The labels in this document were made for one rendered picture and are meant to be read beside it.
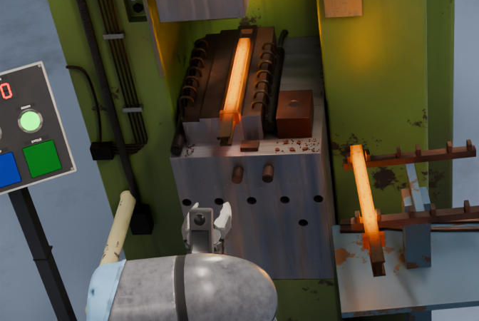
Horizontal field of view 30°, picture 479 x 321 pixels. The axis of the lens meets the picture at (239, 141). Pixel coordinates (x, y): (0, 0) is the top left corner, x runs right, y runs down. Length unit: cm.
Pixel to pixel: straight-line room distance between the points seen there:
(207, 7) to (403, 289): 81
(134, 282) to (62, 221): 236
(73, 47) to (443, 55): 112
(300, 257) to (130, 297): 124
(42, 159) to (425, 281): 97
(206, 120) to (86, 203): 148
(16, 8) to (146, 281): 404
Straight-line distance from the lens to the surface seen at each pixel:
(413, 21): 221
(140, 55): 233
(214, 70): 240
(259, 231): 238
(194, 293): 123
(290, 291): 254
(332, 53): 225
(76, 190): 372
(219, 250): 187
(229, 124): 216
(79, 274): 335
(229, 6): 204
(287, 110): 223
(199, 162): 224
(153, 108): 241
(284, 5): 258
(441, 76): 283
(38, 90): 220
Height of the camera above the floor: 229
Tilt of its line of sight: 37 degrees down
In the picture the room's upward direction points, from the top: 10 degrees counter-clockwise
